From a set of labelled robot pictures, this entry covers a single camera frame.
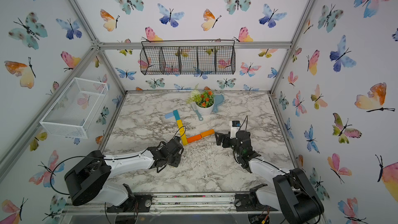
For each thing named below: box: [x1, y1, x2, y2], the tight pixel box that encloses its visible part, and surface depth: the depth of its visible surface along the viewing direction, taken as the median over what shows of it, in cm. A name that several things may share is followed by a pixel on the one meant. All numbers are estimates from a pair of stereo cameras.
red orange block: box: [186, 134, 202, 144], surface depth 98 cm
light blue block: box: [164, 112, 175, 119], surface depth 110 cm
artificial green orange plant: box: [186, 83, 216, 108], surface depth 98 cm
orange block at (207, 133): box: [200, 129, 216, 138], surface depth 101 cm
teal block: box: [172, 109, 181, 121], surface depth 110 cm
